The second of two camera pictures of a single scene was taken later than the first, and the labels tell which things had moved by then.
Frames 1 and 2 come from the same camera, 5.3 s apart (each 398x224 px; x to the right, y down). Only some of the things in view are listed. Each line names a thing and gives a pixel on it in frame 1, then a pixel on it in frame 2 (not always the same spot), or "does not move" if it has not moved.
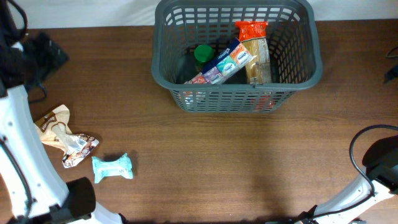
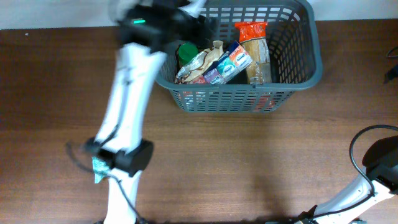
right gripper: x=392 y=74 does not move
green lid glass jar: x=203 y=55 -> x=184 y=53
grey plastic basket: x=180 y=27 does not move
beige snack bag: x=54 y=132 -> x=212 y=54
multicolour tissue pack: x=234 y=57 does not move
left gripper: x=51 y=55 -> x=194 y=32
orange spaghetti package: x=254 y=34 does not move
